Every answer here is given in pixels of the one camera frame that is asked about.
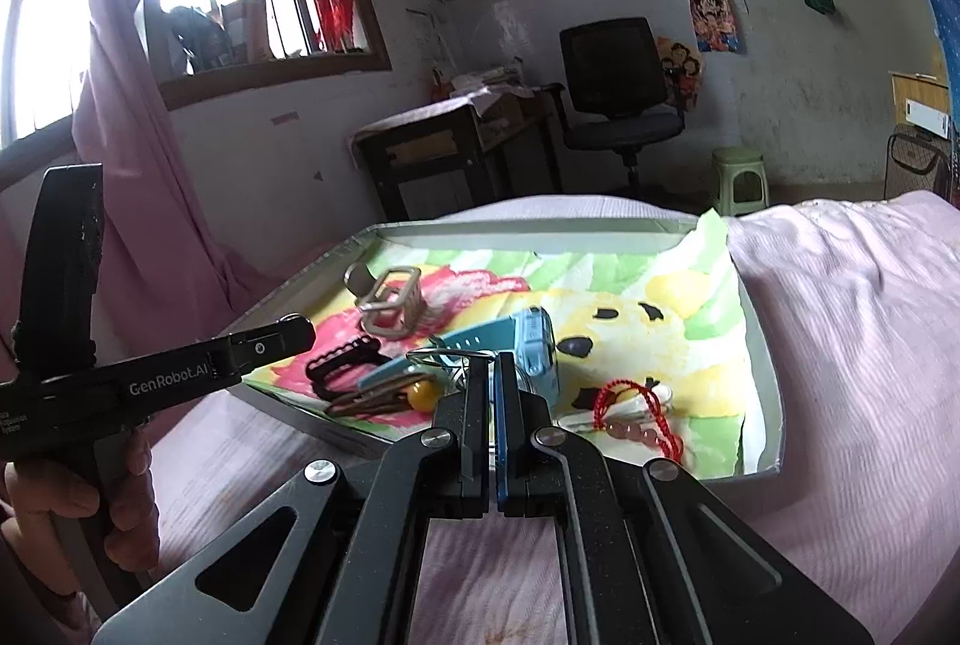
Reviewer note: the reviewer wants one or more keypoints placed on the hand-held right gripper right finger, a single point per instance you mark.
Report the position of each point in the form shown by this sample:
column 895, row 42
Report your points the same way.
column 504, row 442

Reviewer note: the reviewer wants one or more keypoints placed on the white cardboard box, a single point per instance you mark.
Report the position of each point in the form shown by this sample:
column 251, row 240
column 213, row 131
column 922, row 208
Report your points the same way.
column 540, row 231

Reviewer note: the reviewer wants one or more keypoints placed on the light blue watch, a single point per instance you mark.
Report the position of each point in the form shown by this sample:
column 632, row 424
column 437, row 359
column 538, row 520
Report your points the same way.
column 536, row 345

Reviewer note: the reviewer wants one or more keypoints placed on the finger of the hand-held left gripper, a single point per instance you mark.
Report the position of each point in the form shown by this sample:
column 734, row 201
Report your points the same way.
column 270, row 345

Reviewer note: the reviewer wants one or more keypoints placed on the cartoon printed cloth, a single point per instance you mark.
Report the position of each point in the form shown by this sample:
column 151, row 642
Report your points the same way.
column 660, row 345

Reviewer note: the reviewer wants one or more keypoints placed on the pink bedsheet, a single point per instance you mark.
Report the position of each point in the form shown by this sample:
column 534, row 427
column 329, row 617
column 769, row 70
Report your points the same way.
column 862, row 352

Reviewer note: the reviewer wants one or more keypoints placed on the blue dotted cloth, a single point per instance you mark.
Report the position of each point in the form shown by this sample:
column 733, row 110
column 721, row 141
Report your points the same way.
column 946, row 0

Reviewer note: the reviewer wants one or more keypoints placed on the dark wooden desk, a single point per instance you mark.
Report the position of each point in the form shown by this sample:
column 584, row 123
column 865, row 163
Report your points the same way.
column 420, row 127

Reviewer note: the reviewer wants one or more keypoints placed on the cartoon figure wall sticker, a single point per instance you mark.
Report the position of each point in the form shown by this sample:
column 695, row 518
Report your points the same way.
column 681, row 71

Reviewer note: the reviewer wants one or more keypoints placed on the silver bangles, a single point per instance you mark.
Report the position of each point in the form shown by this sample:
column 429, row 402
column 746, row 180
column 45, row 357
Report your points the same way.
column 442, row 354

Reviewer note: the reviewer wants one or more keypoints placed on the pink curtain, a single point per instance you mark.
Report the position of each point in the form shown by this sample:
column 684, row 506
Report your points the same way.
column 150, row 165

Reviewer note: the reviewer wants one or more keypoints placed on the wooden board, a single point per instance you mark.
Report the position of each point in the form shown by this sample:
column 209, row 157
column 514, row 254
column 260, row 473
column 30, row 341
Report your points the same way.
column 919, row 97

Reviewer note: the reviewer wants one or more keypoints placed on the cartoon wall poster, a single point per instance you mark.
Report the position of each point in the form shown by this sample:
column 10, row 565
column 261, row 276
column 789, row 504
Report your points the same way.
column 714, row 19

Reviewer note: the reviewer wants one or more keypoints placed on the white hair clip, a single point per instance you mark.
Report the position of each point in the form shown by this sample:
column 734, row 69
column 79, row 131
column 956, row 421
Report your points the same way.
column 637, row 406

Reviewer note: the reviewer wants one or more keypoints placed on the cardboard box with papers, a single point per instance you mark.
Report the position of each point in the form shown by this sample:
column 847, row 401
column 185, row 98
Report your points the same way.
column 495, row 94

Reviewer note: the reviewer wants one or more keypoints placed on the green plastic stool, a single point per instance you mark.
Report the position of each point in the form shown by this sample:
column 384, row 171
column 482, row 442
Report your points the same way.
column 739, row 172

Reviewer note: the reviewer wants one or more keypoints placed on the black office chair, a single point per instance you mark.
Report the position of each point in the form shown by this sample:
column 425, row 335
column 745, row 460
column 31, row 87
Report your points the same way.
column 611, row 64

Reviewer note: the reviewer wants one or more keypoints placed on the green wall paper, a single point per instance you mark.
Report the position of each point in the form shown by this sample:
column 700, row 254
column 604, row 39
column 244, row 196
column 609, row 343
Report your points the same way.
column 820, row 1

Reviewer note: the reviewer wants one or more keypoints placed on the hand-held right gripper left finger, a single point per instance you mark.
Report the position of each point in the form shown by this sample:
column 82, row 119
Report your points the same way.
column 476, row 435

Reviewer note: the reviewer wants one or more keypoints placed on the person's left hand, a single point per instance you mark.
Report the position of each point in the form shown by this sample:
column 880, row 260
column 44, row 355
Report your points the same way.
column 37, row 495

